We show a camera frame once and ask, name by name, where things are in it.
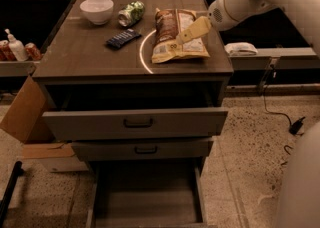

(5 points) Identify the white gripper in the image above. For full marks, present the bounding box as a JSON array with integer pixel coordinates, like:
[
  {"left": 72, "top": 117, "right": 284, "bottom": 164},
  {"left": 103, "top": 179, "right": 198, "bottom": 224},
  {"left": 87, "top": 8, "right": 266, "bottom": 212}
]
[{"left": 176, "top": 0, "right": 275, "bottom": 44}]

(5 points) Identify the brown chip bag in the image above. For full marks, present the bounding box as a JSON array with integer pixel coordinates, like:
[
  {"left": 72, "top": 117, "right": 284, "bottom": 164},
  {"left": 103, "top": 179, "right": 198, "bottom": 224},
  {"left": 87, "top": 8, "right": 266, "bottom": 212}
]
[{"left": 152, "top": 9, "right": 209, "bottom": 63}]

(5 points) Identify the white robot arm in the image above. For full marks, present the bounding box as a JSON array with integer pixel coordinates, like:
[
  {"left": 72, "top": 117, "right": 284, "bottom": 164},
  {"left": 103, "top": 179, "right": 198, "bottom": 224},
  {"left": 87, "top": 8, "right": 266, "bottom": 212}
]
[{"left": 177, "top": 0, "right": 320, "bottom": 228}]

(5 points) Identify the grey drawer cabinet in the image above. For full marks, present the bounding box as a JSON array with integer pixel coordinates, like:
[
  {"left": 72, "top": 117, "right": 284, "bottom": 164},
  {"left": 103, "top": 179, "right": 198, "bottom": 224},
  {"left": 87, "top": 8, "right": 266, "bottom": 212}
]
[{"left": 31, "top": 0, "right": 234, "bottom": 111}]

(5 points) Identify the grey top drawer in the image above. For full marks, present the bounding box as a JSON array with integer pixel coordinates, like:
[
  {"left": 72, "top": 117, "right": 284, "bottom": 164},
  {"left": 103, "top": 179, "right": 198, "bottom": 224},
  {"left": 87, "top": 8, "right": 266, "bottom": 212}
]
[{"left": 43, "top": 107, "right": 227, "bottom": 141}]

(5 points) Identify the grey drawer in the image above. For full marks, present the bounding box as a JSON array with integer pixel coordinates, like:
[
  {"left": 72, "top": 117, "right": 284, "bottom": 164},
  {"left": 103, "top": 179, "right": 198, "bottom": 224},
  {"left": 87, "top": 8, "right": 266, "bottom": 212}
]
[
  {"left": 71, "top": 137, "right": 213, "bottom": 161},
  {"left": 86, "top": 159, "right": 207, "bottom": 228},
  {"left": 43, "top": 107, "right": 227, "bottom": 141}
]

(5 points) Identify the grey middle drawer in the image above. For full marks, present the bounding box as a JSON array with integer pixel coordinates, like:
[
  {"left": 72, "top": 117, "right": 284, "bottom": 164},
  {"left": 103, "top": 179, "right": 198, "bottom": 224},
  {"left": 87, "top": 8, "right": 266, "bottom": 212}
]
[{"left": 71, "top": 137, "right": 213, "bottom": 161}]

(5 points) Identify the grey bottom drawer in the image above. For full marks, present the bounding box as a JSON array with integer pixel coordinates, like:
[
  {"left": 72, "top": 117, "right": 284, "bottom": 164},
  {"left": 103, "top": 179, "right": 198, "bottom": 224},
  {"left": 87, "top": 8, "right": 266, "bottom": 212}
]
[{"left": 86, "top": 159, "right": 207, "bottom": 228}]

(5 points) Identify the folded white cloth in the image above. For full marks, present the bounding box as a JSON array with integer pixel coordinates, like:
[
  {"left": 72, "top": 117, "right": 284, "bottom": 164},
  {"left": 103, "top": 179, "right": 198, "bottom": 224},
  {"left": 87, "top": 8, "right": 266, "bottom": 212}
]
[{"left": 225, "top": 42, "right": 258, "bottom": 56}]

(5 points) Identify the green crushed soda can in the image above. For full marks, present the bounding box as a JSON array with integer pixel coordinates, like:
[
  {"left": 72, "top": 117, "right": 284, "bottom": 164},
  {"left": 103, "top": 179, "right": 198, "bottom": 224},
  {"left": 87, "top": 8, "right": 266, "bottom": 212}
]
[{"left": 118, "top": 1, "right": 145, "bottom": 27}]

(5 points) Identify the dark blue snack bar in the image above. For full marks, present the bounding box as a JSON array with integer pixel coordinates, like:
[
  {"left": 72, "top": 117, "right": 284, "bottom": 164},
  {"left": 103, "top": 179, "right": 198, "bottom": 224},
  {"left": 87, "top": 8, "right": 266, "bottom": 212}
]
[{"left": 106, "top": 29, "right": 141, "bottom": 49}]

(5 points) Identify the white bowl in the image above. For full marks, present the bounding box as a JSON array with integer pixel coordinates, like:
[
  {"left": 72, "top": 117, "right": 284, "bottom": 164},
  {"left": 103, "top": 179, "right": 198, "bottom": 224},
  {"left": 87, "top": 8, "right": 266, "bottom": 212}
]
[{"left": 80, "top": 0, "right": 114, "bottom": 25}]

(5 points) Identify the red soda can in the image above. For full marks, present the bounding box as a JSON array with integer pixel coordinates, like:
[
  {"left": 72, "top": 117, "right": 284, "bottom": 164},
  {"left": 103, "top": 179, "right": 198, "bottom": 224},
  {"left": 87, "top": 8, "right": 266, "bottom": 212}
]
[
  {"left": 0, "top": 40, "right": 16, "bottom": 61},
  {"left": 25, "top": 43, "right": 42, "bottom": 61}
]

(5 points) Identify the white soap dispenser bottle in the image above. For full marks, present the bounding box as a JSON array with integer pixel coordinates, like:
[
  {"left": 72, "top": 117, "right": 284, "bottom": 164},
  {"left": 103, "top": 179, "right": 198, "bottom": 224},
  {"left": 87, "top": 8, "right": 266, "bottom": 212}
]
[{"left": 5, "top": 29, "right": 28, "bottom": 61}]

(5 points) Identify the red soda can left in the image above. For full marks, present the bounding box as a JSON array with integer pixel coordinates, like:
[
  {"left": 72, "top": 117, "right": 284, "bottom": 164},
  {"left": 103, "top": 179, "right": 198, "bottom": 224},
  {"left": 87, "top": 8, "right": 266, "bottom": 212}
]
[{"left": 0, "top": 40, "right": 16, "bottom": 61}]

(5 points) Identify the brown cardboard box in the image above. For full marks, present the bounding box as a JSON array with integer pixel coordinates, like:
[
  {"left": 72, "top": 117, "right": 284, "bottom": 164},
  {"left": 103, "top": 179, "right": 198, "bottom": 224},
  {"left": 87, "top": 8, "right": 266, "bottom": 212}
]
[{"left": 0, "top": 77, "right": 88, "bottom": 172}]

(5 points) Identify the black pole left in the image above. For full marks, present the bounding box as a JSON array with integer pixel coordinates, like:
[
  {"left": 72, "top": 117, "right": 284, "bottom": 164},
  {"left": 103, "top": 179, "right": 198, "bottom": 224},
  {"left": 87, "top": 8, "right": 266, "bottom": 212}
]
[{"left": 0, "top": 161, "right": 23, "bottom": 228}]

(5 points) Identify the black power cable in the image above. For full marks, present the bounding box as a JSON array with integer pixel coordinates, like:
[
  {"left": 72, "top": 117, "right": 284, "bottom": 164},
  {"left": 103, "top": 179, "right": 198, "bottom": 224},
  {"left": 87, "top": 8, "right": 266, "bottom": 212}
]
[{"left": 261, "top": 68, "right": 306, "bottom": 166}]

